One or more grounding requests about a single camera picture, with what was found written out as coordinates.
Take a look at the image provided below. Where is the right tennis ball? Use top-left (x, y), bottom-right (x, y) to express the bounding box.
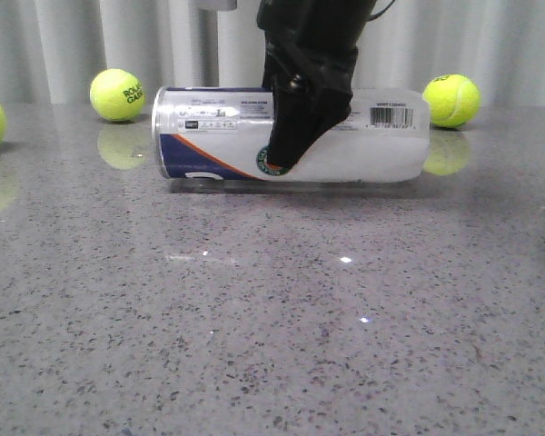
top-left (422, 74), bottom-right (481, 128)

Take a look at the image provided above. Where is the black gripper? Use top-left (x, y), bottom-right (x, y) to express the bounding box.
top-left (256, 0), bottom-right (376, 169)

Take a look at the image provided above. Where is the white blue tennis ball can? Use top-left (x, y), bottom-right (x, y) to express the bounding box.
top-left (151, 86), bottom-right (431, 183)

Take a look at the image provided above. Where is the grey pleated curtain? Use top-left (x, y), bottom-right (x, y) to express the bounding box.
top-left (0, 1), bottom-right (545, 106)

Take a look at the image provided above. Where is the tennis ball with Roland Garros text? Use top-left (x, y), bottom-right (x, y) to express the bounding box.
top-left (89, 68), bottom-right (146, 122)

